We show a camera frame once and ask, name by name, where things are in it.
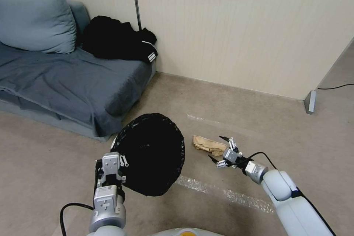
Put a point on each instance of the large blue-grey pillow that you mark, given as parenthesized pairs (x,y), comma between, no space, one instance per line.
(33,20)

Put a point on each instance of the long clear tape strip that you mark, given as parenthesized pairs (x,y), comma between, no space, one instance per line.
(249,200)

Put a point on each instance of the dark grey sofa blanket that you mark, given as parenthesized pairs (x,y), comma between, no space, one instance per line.
(69,81)

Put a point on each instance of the white robot front shell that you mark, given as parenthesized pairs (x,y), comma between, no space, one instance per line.
(182,232)

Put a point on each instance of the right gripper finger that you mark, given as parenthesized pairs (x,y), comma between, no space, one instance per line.
(221,163)
(231,143)

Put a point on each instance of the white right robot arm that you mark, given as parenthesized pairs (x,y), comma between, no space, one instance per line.
(287,200)

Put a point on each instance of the blue-grey sofa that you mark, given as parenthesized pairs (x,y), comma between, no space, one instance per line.
(83,125)

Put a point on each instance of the thin clear floor tape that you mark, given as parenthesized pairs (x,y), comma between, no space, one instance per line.
(202,118)

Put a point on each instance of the trash bin with black bag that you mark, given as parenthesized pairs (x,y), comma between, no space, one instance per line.
(155,155)

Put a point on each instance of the crumpled brown paper garbage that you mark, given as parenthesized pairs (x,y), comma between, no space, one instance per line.
(207,144)

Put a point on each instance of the small blue-grey back cushion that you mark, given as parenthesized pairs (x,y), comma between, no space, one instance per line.
(78,12)

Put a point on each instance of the black jacket with white stripes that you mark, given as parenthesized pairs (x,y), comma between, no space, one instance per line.
(116,42)

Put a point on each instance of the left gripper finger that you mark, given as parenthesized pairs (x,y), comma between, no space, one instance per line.
(124,178)
(124,160)

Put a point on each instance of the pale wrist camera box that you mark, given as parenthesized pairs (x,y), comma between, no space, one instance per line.
(231,155)
(111,163)

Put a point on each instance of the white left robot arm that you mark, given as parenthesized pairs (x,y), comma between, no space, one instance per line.
(106,211)

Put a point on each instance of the grey wall end post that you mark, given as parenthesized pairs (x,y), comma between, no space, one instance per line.
(310,102)

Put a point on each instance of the short clear tape strip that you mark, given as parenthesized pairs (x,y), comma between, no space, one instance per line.
(192,184)

